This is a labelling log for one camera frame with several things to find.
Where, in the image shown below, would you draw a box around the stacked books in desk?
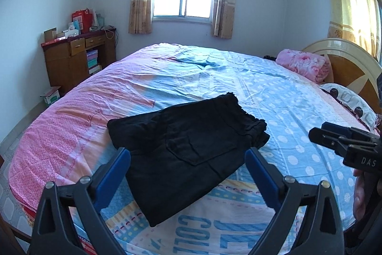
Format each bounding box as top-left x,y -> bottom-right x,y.
86,49 -> 98,73

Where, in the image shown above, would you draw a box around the person's right hand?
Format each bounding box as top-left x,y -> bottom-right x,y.
353,169 -> 374,221

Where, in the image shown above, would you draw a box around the cream and wood headboard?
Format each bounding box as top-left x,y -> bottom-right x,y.
303,38 -> 381,113

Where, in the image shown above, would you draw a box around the white tissue box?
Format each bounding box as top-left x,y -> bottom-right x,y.
63,29 -> 80,38

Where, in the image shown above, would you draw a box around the red gift bag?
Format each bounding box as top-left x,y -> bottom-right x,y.
71,8 -> 93,34

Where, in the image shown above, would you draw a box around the wooden desk cabinet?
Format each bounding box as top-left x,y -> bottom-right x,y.
41,27 -> 117,96

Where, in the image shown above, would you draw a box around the small box on floor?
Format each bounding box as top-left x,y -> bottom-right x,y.
40,86 -> 61,107

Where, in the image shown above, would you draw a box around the yellow side curtain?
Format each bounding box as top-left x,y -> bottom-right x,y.
328,0 -> 381,61

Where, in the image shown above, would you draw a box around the grey patterned pillow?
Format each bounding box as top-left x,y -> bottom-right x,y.
319,83 -> 379,132

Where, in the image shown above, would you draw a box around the pink floral folded quilt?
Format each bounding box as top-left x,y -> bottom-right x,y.
276,49 -> 332,83

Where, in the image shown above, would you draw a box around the black pants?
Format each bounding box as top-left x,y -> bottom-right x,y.
107,92 -> 269,227

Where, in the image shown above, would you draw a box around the round bed with patterned sheet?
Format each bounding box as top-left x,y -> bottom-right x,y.
8,43 -> 381,254

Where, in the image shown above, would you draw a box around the brown cardboard box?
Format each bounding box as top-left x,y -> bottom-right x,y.
44,28 -> 57,43

